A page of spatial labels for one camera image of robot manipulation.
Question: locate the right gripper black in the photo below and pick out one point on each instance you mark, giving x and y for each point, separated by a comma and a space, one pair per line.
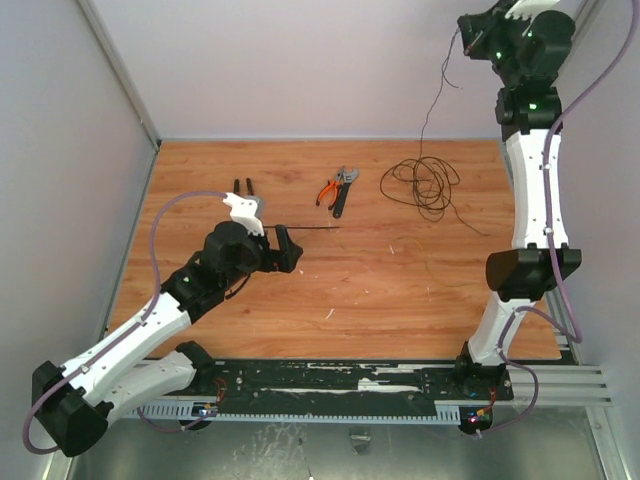
473, 32

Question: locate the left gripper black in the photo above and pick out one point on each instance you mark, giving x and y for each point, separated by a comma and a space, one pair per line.
288, 249

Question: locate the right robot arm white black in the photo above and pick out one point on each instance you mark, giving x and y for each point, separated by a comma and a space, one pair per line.
529, 114

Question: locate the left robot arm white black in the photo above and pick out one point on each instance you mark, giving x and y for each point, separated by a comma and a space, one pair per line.
79, 400

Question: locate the black zip tie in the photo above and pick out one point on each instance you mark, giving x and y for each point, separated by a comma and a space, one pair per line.
301, 227

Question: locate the small orange black pliers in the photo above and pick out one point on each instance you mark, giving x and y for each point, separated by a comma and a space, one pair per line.
332, 189

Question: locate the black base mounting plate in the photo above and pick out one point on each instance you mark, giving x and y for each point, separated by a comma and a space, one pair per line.
357, 387

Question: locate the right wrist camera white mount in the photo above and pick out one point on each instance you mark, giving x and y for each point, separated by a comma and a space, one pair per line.
528, 9

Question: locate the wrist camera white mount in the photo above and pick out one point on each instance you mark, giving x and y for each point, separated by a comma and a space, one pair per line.
246, 211
528, 9

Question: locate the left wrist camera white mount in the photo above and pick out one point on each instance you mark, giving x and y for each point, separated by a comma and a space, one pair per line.
246, 211

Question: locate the adjustable wrench black handle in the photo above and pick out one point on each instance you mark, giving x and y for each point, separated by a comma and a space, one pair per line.
347, 178

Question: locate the grey slotted cable duct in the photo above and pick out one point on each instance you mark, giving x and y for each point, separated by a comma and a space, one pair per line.
189, 411

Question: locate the aluminium frame rails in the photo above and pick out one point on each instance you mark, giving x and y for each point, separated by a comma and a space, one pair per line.
566, 382

